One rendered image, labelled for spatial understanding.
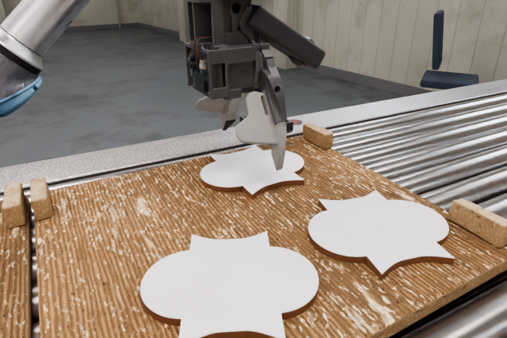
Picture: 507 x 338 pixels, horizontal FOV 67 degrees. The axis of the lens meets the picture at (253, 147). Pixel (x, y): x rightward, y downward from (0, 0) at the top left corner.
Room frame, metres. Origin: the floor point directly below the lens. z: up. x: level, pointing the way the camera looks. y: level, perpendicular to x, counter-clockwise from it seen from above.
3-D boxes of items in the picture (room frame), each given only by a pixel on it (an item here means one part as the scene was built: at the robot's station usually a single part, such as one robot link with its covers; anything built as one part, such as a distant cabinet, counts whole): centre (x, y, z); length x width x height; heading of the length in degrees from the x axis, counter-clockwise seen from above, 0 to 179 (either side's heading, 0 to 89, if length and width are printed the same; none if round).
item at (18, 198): (0.36, 0.26, 0.95); 0.06 x 0.02 x 0.03; 28
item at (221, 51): (0.45, 0.03, 1.11); 0.09 x 0.08 x 0.12; 119
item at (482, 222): (0.33, -0.23, 0.95); 0.06 x 0.02 x 0.03; 29
